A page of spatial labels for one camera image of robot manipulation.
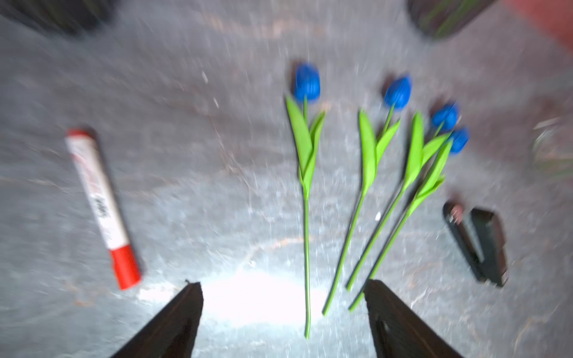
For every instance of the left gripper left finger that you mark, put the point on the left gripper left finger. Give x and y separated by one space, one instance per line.
172 332

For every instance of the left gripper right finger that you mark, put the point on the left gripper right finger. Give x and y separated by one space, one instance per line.
397 331

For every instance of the blue tulip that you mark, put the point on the blue tulip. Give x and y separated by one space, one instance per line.
397 96
444 120
305 88
425 165

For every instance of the black stapler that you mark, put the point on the black stapler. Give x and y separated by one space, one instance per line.
482 245

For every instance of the red white marker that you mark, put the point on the red white marker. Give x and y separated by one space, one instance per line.
84 151

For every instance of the clear glass vase with ribbon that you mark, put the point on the clear glass vase with ribbon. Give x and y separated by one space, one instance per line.
552 147

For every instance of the middle dark ribbed vase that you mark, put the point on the middle dark ribbed vase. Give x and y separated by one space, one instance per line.
440 19

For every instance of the left dark glass vase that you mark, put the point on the left dark glass vase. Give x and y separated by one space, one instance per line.
63 17

